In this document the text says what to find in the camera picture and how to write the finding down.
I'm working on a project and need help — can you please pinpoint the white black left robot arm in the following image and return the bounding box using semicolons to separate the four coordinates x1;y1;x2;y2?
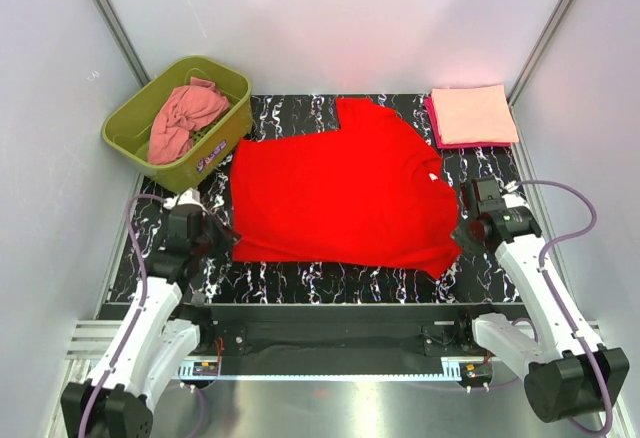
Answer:
60;194;238;437

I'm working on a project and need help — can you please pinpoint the aluminium front rail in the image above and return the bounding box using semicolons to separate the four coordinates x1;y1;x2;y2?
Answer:
66;320;122;359

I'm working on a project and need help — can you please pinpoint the folded light pink t shirt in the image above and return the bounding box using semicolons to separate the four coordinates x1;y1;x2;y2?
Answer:
431;84;519;144

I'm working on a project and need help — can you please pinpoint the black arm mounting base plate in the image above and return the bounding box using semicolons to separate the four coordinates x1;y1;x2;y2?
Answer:
189;304;489;369

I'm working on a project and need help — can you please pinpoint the right aluminium frame post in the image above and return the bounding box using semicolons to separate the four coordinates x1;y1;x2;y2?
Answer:
507;0;601;104

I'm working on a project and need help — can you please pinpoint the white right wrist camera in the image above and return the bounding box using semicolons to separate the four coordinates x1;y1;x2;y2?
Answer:
501;181;530;209

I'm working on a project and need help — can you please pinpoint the red t shirt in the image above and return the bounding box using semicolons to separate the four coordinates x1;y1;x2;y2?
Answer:
231;98;460;277

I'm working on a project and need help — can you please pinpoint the aluminium frame post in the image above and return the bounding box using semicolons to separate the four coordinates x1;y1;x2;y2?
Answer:
93;0;150;87
507;0;601;104

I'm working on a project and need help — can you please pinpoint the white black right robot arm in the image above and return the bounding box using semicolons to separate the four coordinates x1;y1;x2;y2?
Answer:
453;176;630;436

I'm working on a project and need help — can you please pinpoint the folded magenta t shirt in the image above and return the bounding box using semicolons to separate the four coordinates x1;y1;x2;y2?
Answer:
424;95;511;150

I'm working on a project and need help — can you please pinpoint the crumpled salmon pink t shirt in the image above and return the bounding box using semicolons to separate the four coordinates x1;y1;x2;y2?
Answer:
147;76;231;165

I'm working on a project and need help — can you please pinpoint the olive green plastic basket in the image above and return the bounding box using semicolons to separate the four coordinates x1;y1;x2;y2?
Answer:
102;55;253;193

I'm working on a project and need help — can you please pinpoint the white slotted cable duct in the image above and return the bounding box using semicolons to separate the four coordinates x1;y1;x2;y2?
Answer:
172;359;462;383

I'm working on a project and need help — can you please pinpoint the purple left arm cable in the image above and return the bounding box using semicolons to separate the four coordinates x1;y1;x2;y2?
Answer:
77;193;216;438

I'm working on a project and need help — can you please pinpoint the left aluminium frame post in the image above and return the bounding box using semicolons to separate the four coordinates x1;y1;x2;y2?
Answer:
93;0;150;87

